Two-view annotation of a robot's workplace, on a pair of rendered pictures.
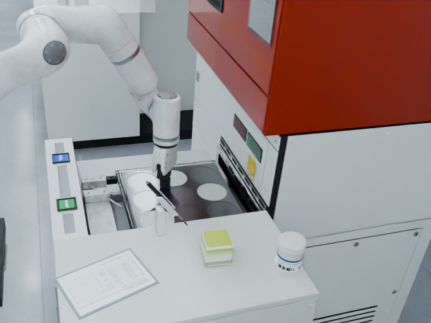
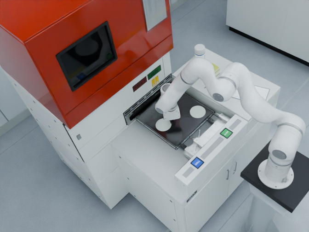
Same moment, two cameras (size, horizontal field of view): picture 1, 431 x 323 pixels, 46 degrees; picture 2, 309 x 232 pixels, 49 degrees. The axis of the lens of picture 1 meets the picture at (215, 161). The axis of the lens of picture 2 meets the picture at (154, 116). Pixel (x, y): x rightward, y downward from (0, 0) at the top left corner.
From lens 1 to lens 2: 240 cm
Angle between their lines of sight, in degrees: 74
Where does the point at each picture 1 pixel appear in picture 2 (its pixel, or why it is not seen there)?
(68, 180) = (209, 147)
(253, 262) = not seen: hidden behind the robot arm
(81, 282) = not seen: hidden behind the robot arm
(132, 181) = (178, 137)
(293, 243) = (201, 46)
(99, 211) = (207, 138)
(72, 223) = (233, 124)
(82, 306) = (265, 91)
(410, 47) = not seen: outside the picture
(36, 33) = (242, 66)
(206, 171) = (147, 116)
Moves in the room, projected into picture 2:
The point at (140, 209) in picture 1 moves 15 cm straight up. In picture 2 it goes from (196, 121) to (195, 106)
